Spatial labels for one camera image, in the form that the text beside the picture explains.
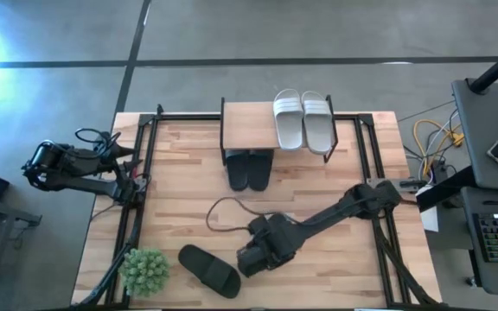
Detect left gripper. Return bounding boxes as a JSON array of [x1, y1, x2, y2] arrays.
[[93, 143, 144, 172]]

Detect wooden shelf with black frame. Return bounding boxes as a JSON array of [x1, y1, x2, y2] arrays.
[[219, 95, 340, 166]]

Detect black slide sandal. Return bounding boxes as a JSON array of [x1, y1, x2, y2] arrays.
[[225, 149, 251, 193], [247, 149, 275, 193], [177, 244, 242, 300]]

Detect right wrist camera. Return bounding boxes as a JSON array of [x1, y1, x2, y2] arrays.
[[247, 214, 272, 238]]

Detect yellow cable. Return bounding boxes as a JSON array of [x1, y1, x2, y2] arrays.
[[412, 118, 466, 178]]

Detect black desk pole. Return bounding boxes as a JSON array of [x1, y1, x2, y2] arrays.
[[468, 38, 498, 95]]

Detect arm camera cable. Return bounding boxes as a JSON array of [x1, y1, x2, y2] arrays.
[[205, 196, 284, 234], [74, 127, 123, 146]]

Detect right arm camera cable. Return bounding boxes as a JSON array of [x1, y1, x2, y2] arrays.
[[205, 196, 284, 234]]

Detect power strip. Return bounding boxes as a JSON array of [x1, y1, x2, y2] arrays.
[[428, 157, 451, 185]]

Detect white slide sandal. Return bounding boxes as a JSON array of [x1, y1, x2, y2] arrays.
[[272, 87, 305, 152], [300, 89, 335, 156]]

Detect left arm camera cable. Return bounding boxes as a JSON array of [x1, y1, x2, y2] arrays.
[[74, 127, 123, 146]]

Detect dark metal stand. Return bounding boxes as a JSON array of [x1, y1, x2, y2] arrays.
[[0, 194, 43, 311]]

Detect grey keyboard desk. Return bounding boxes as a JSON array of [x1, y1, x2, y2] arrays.
[[460, 186, 498, 299]]

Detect white box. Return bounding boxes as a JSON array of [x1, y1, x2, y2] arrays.
[[417, 184, 440, 233]]

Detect black desk crossbar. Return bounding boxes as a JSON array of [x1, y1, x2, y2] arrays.
[[415, 166, 477, 213]]

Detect green potted plant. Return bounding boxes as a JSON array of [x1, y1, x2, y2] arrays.
[[118, 247, 171, 299]]

